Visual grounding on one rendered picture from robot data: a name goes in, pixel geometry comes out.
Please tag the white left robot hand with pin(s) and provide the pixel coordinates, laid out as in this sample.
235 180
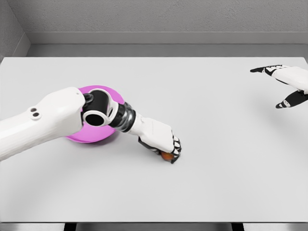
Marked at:
161 134

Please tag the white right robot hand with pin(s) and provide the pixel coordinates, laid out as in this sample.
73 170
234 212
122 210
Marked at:
290 77

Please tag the red apple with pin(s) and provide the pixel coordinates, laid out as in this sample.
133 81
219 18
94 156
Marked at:
167 156

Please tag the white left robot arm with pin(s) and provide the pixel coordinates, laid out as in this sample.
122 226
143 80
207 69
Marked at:
48 115

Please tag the pink plate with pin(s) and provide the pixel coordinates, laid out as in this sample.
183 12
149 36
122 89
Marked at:
96 134

